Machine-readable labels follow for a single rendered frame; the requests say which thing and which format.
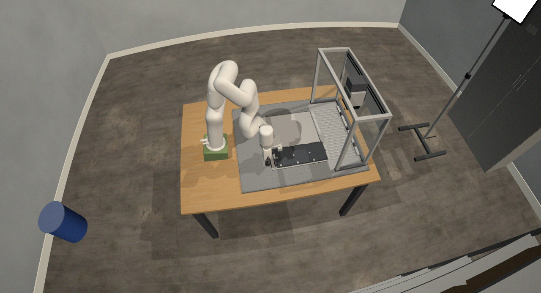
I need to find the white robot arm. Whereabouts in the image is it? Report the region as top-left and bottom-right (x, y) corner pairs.
(200, 60), (282, 151)

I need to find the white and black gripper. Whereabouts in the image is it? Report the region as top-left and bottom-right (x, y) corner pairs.
(261, 147), (272, 166)

